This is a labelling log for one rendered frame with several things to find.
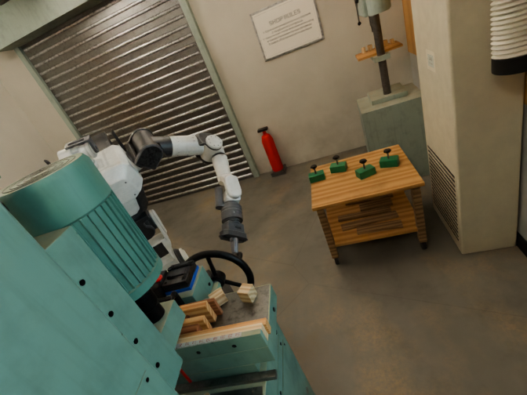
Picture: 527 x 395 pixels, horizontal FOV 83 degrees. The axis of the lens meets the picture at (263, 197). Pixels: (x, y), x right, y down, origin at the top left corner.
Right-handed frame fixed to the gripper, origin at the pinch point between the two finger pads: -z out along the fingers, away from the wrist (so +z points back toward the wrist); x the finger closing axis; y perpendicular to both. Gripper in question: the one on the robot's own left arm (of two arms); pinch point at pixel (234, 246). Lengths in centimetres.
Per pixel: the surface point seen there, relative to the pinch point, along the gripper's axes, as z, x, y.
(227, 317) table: -29.3, 14.7, 11.7
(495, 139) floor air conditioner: 37, -93, 89
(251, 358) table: -41.1, 13.8, 19.6
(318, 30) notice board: 240, -111, 23
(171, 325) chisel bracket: -31.3, 31.3, 10.0
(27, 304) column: -34, 65, 37
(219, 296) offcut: -23.1, 16.0, 10.1
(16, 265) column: -30, 68, 38
